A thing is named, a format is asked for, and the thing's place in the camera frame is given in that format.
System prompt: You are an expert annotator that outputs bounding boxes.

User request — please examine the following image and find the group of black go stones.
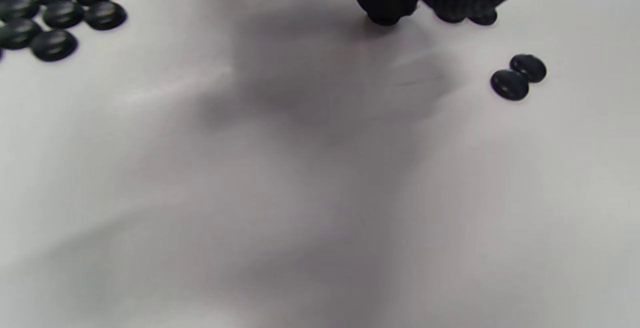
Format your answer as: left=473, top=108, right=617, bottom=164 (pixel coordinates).
left=0, top=0, right=129, bottom=63

